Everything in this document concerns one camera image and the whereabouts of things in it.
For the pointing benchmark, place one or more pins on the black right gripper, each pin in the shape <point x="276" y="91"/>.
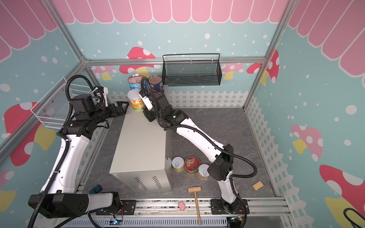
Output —
<point x="149" y="93"/>

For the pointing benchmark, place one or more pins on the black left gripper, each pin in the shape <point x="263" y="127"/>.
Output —
<point x="115" y="113"/>

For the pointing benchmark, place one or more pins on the green yellow white lid can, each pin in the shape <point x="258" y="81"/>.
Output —
<point x="135" y="100"/>

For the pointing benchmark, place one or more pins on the blue chicken noodle soup can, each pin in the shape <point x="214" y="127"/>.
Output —
<point x="135" y="81"/>

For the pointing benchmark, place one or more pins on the dark chopped tomatoes can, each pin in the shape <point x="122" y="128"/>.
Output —
<point x="156" y="83"/>

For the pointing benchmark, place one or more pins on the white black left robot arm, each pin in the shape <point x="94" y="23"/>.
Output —
<point x="88" y="111"/>

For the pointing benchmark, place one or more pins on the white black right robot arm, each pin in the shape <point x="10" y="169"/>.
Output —
<point x="221" y="156"/>

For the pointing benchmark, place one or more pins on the grey metal cabinet counter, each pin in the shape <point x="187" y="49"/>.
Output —
<point x="143" y="156"/>

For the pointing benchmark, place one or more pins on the red lid flat tin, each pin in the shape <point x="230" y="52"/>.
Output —
<point x="192" y="164"/>

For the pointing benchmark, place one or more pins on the yellow can silver lid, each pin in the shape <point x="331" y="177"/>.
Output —
<point x="203" y="171"/>

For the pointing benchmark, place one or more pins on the wooden mallet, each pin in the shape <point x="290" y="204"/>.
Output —
<point x="195" y="190"/>

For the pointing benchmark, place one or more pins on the teal small block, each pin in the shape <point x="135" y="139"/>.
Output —
<point x="97" y="189"/>

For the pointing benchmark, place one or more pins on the pink eraser blob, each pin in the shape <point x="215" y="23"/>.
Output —
<point x="181" y="206"/>

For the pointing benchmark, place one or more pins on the small wooden block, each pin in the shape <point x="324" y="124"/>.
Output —
<point x="258" y="185"/>

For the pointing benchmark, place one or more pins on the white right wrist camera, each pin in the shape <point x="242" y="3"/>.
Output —
<point x="147" y="102"/>

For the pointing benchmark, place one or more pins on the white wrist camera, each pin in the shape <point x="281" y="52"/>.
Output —
<point x="147" y="102"/>
<point x="101" y="93"/>

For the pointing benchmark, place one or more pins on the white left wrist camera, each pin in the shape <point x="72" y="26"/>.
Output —
<point x="101" y="93"/>

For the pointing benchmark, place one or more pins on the black wire mesh basket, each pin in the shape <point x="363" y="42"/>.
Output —
<point x="191" y="69"/>

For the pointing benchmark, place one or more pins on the white wire mesh basket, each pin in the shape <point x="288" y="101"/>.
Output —
<point x="51" y="111"/>

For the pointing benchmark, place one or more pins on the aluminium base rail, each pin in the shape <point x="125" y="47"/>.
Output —
<point x="263" y="212"/>

